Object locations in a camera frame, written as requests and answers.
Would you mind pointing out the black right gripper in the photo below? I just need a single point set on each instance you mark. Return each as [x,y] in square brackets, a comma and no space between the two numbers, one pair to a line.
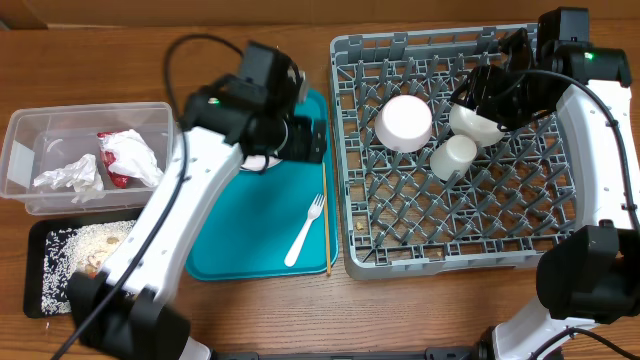
[489,85]

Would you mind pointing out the white cup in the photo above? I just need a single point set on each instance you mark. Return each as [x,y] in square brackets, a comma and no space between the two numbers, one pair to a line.
[454,155]

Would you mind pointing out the white paper napkin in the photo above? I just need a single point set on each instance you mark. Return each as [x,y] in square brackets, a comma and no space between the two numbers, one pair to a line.
[82,176]

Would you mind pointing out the grey plastic dish rack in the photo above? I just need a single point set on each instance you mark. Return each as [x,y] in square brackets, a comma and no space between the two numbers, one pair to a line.
[516,201]

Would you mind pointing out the white tissue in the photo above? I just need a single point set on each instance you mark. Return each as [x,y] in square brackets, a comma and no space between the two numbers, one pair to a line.
[134,158]

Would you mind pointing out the cooked rice with peanuts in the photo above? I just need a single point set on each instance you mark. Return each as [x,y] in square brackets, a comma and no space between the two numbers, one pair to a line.
[70,250]

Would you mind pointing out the red snack wrapper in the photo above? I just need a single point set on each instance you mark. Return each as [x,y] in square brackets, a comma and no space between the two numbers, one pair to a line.
[108,158]

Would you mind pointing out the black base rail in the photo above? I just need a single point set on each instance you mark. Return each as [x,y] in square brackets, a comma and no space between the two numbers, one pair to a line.
[350,355]

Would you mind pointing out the white plastic fork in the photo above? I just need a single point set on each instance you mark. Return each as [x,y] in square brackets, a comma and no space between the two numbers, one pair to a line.
[313,213]

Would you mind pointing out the pink saucer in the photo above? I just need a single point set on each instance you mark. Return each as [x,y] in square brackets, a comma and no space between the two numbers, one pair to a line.
[404,124]

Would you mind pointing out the white bowl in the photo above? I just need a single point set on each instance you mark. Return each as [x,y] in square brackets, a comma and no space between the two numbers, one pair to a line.
[482,131]

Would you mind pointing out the large white plate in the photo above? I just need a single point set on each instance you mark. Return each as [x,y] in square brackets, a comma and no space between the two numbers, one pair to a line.
[258,163]

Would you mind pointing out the teal plastic tray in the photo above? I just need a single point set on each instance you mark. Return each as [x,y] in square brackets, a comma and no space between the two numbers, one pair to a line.
[256,219]

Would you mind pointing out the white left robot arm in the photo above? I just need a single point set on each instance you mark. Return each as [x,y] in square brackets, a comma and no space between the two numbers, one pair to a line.
[125,309]

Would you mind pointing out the wooden chopstick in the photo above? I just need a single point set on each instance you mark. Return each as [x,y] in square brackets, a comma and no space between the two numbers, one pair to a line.
[326,223]

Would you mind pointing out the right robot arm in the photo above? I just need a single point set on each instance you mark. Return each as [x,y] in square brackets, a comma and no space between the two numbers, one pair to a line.
[592,277]

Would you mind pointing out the black rectangular tray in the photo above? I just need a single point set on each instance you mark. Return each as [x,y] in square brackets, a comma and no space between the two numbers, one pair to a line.
[33,287]

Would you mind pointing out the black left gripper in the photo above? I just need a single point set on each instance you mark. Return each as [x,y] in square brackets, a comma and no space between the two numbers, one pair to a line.
[298,145]

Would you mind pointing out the clear plastic waste bin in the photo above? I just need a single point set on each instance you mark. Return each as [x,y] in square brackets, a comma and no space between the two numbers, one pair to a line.
[43,139]

